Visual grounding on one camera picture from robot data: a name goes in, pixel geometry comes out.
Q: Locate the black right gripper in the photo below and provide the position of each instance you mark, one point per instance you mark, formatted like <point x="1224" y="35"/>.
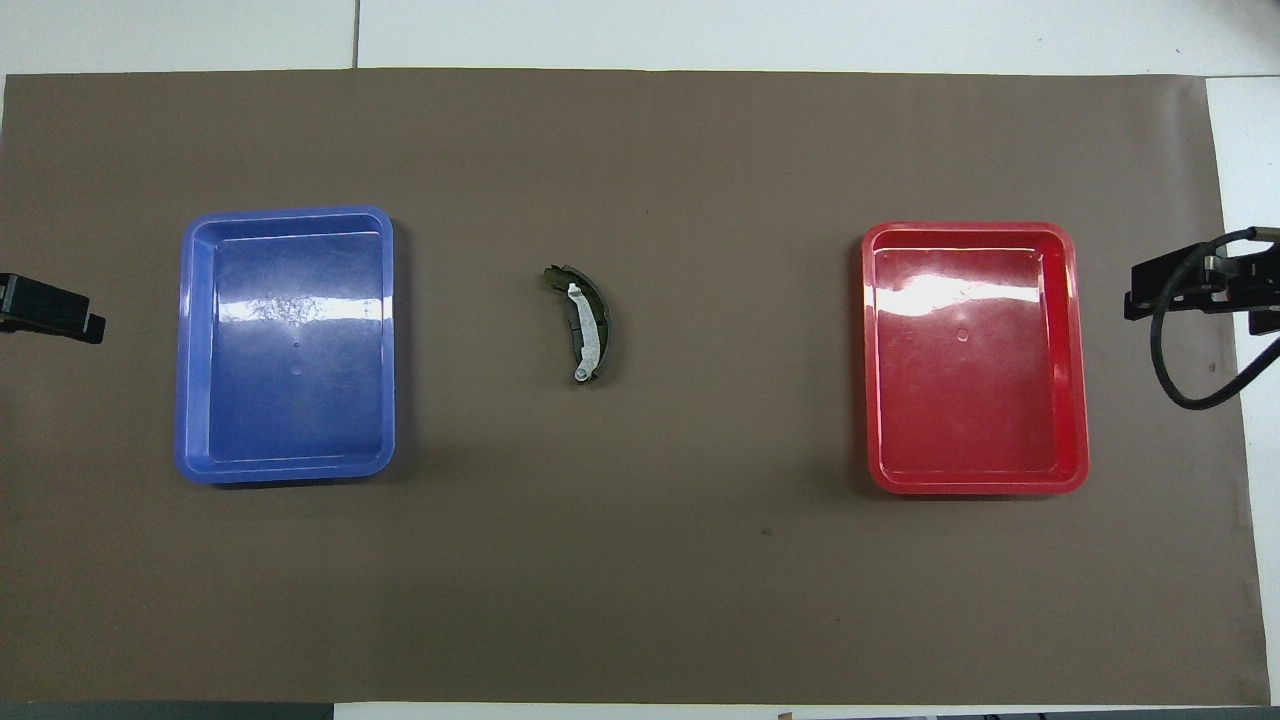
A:
<point x="1240" y="275"/>

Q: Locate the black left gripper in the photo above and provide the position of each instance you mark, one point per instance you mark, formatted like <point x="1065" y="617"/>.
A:
<point x="45" y="305"/>

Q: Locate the dark brake pad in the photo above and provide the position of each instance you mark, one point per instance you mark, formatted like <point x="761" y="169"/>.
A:
<point x="571" y="325"/>

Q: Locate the curved brake shoe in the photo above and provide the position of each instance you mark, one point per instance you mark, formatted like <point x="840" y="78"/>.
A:
<point x="590" y="345"/>

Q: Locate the blue plastic tray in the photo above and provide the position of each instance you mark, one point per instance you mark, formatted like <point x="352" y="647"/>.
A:
<point x="290" y="400"/>

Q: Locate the red plastic tray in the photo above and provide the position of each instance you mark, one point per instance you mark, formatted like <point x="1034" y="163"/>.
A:
<point x="975" y="400"/>

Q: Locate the brown table mat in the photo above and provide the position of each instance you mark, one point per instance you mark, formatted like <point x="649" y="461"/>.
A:
<point x="620" y="560"/>

